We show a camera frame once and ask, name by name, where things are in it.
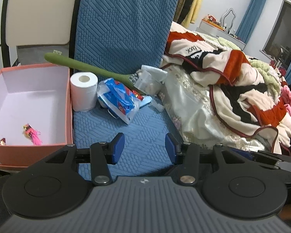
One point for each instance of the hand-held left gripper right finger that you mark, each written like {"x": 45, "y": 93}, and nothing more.
{"x": 171, "y": 148}

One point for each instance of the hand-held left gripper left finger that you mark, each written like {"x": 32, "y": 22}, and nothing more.
{"x": 118, "y": 148}

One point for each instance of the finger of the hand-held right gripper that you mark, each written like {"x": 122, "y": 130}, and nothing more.
{"x": 269, "y": 155}

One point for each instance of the blue printed plastic bag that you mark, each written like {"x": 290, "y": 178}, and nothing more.
{"x": 118, "y": 97}

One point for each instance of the pink cardboard box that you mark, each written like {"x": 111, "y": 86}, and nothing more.
{"x": 26, "y": 153}

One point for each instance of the white satin bed cover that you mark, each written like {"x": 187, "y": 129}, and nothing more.
{"x": 196, "y": 106}

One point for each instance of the white toilet paper roll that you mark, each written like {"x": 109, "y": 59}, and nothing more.
{"x": 83, "y": 94}

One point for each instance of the clear plastic package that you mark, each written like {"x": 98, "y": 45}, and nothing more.
{"x": 148, "y": 82}

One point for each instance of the red cream black blanket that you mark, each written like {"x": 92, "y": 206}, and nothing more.
{"x": 232, "y": 82}

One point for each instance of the pink feathered toy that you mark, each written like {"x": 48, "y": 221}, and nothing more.
{"x": 31, "y": 133}

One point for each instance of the blue quilted mat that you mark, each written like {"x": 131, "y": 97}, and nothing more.
{"x": 126, "y": 29}

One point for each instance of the white dresser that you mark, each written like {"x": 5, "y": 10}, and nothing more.
{"x": 208, "y": 29}

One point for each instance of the dark window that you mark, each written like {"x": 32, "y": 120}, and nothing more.
{"x": 283, "y": 29}

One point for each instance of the white framed mirror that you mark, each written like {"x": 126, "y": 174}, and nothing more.
{"x": 229, "y": 19}

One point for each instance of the yellow hanging garment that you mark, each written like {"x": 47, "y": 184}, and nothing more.
{"x": 196, "y": 2}

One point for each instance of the dark patterned hanging garment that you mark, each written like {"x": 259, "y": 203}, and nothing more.
{"x": 184, "y": 0}

